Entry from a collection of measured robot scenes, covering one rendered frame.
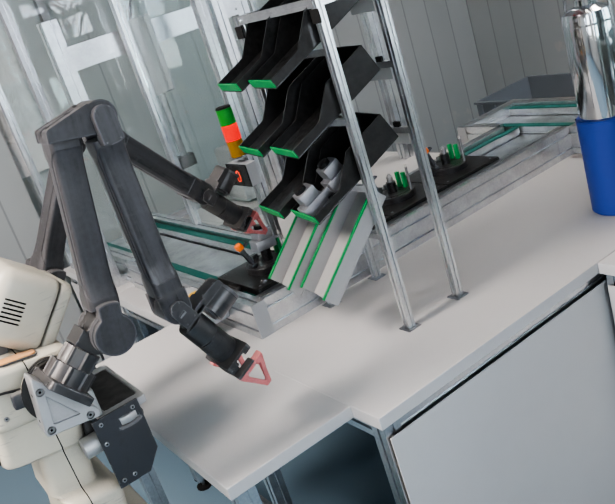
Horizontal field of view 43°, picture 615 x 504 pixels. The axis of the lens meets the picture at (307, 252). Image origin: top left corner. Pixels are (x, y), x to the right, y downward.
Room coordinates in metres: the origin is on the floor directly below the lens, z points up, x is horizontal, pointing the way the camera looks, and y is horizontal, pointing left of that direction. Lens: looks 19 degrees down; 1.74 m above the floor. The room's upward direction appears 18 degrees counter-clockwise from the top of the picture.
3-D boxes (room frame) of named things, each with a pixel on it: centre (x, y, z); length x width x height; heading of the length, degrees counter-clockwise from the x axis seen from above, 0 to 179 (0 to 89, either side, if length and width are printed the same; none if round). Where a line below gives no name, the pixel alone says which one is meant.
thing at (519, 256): (2.39, -0.27, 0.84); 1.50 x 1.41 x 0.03; 30
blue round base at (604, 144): (2.04, -0.88, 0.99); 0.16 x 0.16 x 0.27
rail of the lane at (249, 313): (2.33, 0.38, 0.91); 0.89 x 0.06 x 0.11; 30
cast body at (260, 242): (2.17, 0.10, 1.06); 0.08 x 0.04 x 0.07; 119
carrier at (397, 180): (2.41, -0.32, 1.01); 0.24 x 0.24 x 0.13; 30
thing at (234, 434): (1.88, 0.20, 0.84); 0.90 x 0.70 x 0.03; 29
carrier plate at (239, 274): (2.17, 0.11, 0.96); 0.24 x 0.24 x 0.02; 30
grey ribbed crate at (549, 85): (3.72, -1.36, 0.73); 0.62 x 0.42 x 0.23; 30
